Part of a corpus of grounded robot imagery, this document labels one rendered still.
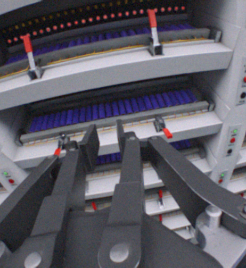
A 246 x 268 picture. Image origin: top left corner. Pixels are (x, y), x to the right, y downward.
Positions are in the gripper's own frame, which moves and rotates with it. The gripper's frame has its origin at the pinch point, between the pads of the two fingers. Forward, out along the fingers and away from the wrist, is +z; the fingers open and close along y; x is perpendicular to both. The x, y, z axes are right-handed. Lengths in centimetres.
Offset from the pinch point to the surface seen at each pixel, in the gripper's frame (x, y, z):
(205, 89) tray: 0.0, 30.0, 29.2
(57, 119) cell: -1.2, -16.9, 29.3
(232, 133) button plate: -12.9, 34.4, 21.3
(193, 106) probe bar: -3.6, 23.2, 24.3
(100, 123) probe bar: -3.7, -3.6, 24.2
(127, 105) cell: -1.0, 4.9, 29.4
